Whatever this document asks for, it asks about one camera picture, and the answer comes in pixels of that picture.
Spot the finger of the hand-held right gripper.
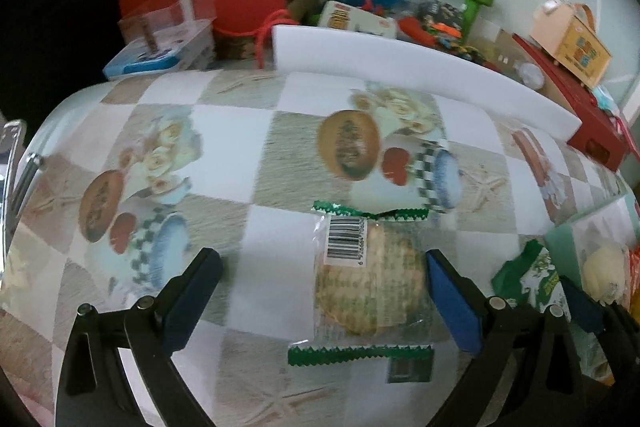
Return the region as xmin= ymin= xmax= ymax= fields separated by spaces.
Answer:
xmin=560 ymin=276 xmax=640 ymax=408

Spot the small white round bottle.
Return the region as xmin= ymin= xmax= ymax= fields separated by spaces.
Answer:
xmin=517 ymin=61 xmax=546 ymax=88

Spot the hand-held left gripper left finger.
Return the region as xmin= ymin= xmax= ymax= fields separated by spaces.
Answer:
xmin=56 ymin=247 xmax=223 ymax=427

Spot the tan gift box with handle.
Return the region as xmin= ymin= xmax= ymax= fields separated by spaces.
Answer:
xmin=530 ymin=0 xmax=613 ymax=88

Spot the red rope handle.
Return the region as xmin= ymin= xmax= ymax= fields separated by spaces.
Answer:
xmin=252 ymin=9 xmax=296 ymax=68

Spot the white foam board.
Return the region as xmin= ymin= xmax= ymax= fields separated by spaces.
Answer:
xmin=271 ymin=25 xmax=583 ymax=142

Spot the blue white tissue box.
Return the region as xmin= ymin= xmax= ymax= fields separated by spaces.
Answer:
xmin=103 ymin=19 xmax=213 ymax=80

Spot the small colourful printed box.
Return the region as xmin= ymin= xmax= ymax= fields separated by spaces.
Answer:
xmin=317 ymin=1 xmax=396 ymax=38

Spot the pile of small toys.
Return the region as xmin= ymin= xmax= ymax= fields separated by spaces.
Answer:
xmin=397 ymin=0 xmax=488 ymax=60

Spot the green snack packet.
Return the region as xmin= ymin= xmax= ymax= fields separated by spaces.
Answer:
xmin=491 ymin=239 xmax=576 ymax=315

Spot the dark red gift box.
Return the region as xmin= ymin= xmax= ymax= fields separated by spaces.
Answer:
xmin=512 ymin=33 xmax=628 ymax=172

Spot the teal shallow box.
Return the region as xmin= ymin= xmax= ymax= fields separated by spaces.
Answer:
xmin=543 ymin=194 xmax=640 ymax=313

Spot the cardboard box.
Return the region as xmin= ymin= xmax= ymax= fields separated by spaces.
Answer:
xmin=480 ymin=22 xmax=566 ymax=104

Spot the cookie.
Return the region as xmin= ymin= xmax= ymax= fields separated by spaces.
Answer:
xmin=287 ymin=201 xmax=435 ymax=367

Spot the cream bun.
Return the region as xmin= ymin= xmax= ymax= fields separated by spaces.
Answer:
xmin=582 ymin=243 xmax=628 ymax=305

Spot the light blue packet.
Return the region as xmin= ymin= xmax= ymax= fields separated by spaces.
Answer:
xmin=590 ymin=87 xmax=621 ymax=114

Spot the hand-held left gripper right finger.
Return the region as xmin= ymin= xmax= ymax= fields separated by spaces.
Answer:
xmin=425 ymin=249 xmax=583 ymax=427

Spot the pink red patterned packet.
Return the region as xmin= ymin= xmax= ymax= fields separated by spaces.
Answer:
xmin=607 ymin=109 xmax=637 ymax=144

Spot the green dumbbell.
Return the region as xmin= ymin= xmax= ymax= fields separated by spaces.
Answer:
xmin=459 ymin=0 xmax=495 ymax=42

